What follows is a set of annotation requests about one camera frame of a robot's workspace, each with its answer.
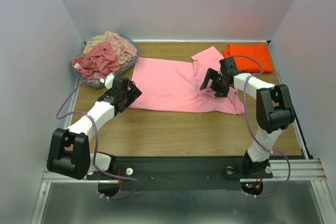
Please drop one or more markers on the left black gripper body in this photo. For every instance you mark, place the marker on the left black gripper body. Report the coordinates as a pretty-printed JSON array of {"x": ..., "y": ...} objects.
[{"x": 125, "y": 98}]

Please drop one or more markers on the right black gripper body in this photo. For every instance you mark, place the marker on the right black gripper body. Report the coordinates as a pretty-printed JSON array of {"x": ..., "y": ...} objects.
[{"x": 215, "y": 83}]

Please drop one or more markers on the light pink t shirt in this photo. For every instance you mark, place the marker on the light pink t shirt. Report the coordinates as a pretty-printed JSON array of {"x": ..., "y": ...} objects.
[{"x": 170, "y": 85}]

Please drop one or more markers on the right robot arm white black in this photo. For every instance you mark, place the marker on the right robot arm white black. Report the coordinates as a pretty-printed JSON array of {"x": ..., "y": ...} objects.
[{"x": 274, "y": 109}]

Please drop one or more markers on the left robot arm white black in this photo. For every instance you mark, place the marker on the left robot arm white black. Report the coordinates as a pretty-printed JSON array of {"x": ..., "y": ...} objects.
[{"x": 69, "y": 152}]

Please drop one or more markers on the grey laundry basket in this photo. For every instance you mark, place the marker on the grey laundry basket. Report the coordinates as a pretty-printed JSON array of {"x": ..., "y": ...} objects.
[{"x": 86, "y": 82}]

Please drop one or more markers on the folded orange t shirt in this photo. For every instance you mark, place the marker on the folded orange t shirt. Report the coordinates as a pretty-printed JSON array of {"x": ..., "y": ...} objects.
[{"x": 257, "y": 52}]

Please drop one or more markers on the dark pink crumpled shirt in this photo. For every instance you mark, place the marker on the dark pink crumpled shirt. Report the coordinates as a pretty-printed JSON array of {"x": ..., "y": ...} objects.
[{"x": 99, "y": 60}]

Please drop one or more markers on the pale pink crumpled shirt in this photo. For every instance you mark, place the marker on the pale pink crumpled shirt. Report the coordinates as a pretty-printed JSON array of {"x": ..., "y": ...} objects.
[{"x": 124, "y": 50}]

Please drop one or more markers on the beige crumpled shirt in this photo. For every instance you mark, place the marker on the beige crumpled shirt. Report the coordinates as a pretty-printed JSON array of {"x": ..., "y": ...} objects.
[{"x": 99, "y": 39}]

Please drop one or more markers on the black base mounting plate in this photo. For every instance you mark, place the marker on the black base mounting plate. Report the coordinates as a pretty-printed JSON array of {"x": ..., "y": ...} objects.
[{"x": 188, "y": 173}]

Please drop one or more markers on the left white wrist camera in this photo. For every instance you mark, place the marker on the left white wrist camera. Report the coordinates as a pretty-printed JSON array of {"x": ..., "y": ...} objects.
[{"x": 108, "y": 80}]

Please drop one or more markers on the aluminium frame rail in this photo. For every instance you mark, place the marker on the aluminium frame rail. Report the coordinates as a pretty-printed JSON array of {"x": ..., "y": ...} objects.
[{"x": 300, "y": 170}]

